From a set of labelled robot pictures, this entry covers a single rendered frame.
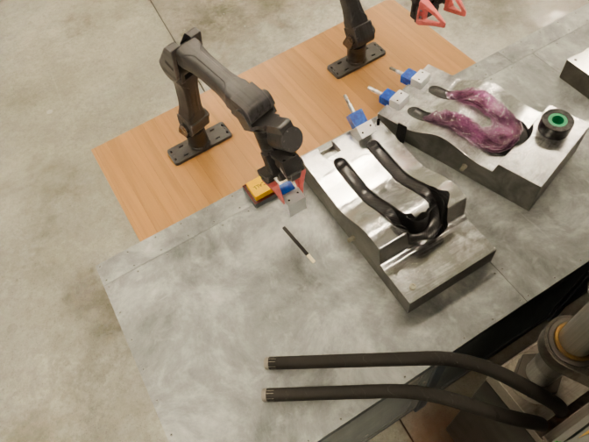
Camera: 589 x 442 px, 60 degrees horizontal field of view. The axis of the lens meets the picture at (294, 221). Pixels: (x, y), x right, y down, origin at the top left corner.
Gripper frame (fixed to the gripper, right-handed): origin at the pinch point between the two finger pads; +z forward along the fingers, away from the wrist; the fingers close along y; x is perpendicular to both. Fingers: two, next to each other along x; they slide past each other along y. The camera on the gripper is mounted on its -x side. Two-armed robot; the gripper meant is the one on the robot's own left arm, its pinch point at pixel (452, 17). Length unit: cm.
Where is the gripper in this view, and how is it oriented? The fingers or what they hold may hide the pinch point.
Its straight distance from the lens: 134.9
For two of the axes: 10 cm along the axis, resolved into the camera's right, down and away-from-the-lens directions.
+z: 5.4, 7.2, -4.5
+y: 8.4, -5.0, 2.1
